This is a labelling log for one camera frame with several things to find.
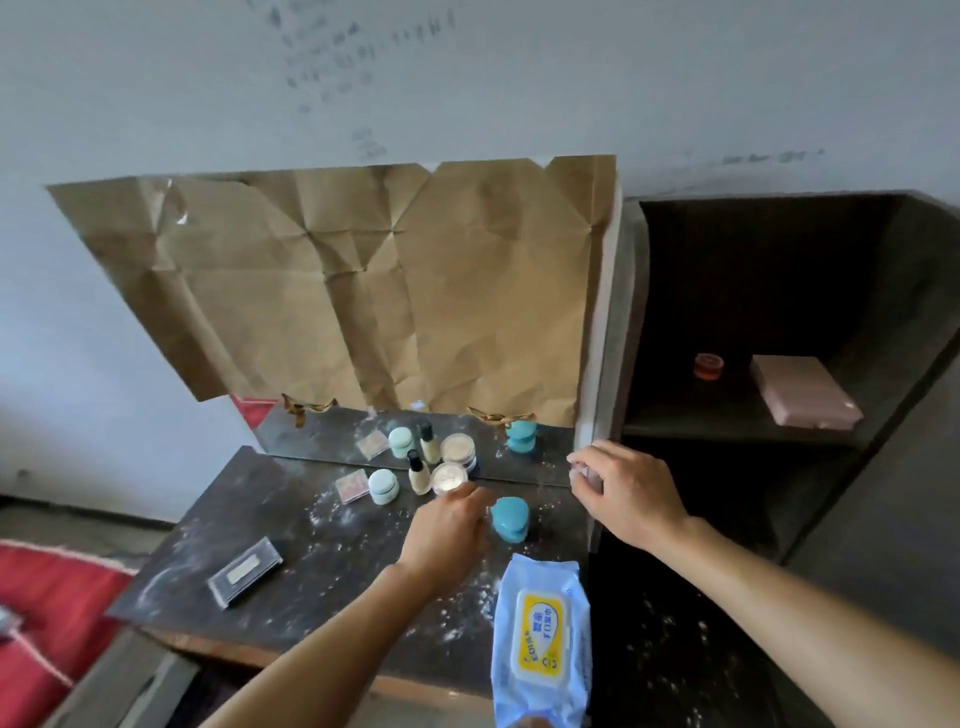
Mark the blue round jar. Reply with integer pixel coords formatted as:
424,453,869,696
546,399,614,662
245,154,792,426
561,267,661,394
489,496,531,545

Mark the pink flat box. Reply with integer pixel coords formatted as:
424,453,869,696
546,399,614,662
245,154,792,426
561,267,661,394
750,354,864,432

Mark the person's left hand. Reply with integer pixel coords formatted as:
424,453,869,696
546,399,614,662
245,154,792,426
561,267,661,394
395,482,498,599

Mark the person's left forearm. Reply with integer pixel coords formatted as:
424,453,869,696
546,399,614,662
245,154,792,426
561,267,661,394
196,562,460,728

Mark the clear loose powder jar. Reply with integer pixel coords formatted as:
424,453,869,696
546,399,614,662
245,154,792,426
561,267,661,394
430,462,470,497

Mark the dark dressing table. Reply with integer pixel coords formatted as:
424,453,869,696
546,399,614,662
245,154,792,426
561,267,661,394
105,445,601,708

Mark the red cloth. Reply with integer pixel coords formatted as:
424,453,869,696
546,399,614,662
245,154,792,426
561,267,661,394
0,538,138,728

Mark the blue wet wipes pack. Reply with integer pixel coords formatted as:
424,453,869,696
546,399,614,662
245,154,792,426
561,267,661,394
490,552,594,728

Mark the dark open shelf cabinet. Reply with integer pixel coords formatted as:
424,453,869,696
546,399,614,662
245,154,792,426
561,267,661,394
588,190,960,728

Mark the gold mirror ornament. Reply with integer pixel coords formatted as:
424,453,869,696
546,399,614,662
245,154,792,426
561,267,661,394
281,393,339,429
466,406,538,426

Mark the person's right forearm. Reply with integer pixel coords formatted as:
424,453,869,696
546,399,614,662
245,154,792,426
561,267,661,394
643,516,960,728

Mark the person's right hand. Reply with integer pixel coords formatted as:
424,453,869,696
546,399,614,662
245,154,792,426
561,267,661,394
567,440,690,557

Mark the crumpled brown paper sheet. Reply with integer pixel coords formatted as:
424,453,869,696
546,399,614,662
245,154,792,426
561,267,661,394
46,155,618,428

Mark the white cable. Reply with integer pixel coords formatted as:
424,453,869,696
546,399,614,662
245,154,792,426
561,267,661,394
11,633,78,689

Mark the black rectangular makeup case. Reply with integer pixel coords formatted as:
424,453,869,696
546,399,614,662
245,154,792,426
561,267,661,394
206,537,285,609

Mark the grey furniture panel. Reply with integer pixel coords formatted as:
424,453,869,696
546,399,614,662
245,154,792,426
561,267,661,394
43,628,200,728

